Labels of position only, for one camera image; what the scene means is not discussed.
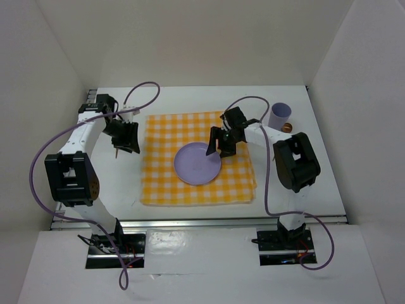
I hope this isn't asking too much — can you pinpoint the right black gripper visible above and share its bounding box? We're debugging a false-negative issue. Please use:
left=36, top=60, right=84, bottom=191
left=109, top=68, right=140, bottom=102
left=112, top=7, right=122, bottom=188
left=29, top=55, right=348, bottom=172
left=206, top=126, right=240, bottom=158

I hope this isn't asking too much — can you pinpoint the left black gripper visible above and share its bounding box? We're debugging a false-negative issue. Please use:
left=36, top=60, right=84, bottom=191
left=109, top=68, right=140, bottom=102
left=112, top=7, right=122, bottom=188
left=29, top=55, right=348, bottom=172
left=101, top=120, right=140, bottom=154

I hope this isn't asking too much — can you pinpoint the yellow checkered cloth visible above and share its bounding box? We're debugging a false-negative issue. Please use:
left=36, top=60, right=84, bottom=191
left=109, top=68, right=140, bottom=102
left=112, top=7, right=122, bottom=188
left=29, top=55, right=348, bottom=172
left=140, top=111, right=257, bottom=206

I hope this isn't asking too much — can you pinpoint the lavender plate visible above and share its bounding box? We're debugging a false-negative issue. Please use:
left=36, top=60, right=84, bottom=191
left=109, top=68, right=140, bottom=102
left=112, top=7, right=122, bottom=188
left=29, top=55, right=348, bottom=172
left=173, top=142, right=221, bottom=186

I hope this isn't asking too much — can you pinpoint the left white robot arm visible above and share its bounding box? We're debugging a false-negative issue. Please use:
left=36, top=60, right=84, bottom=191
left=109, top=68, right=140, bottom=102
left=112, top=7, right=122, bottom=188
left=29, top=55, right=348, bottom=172
left=44, top=94, right=140, bottom=253

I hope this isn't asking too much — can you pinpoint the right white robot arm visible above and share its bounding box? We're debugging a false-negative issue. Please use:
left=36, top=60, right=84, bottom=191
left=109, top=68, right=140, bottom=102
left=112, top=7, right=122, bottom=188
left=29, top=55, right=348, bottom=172
left=206, top=106, right=321, bottom=248

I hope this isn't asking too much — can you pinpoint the lavender cup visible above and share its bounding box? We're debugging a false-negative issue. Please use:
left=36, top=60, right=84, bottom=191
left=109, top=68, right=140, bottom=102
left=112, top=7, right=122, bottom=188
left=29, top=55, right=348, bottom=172
left=268, top=103, right=292, bottom=130

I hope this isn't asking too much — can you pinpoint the copper spoon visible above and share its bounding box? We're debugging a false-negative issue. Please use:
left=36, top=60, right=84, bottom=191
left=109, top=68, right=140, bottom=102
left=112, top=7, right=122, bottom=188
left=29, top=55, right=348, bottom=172
left=282, top=123, right=292, bottom=133

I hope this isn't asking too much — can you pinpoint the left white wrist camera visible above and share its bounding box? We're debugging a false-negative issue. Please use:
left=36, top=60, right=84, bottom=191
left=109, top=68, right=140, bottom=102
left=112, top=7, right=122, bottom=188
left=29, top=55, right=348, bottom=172
left=119, top=106, right=140, bottom=123

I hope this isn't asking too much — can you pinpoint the aluminium left rail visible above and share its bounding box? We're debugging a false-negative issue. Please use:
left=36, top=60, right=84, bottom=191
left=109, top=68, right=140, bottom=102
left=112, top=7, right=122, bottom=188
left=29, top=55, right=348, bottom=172
left=46, top=90, right=105, bottom=220

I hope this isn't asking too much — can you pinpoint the aluminium rail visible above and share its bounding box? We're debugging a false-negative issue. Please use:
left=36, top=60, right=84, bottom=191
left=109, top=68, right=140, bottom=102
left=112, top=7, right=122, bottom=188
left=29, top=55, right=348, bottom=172
left=50, top=216, right=349, bottom=231
left=46, top=90, right=105, bottom=220

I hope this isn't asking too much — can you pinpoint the aluminium front rail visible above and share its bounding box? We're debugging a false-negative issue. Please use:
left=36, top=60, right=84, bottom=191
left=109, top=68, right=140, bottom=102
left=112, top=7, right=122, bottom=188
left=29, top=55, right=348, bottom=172
left=50, top=216, right=349, bottom=231

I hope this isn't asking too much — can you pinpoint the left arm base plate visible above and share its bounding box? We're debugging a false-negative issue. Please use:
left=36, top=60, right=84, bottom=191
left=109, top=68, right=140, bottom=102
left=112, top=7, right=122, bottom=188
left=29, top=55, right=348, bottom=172
left=78, top=232, right=146, bottom=269

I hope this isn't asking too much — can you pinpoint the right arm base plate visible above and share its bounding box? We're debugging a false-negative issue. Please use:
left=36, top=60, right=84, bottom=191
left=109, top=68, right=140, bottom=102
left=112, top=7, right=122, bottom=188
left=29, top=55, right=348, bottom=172
left=251, top=229, right=317, bottom=266

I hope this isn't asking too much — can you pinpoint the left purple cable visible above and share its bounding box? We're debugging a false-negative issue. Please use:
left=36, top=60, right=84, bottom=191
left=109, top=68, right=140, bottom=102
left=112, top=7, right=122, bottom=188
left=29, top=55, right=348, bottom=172
left=29, top=81, right=161, bottom=291

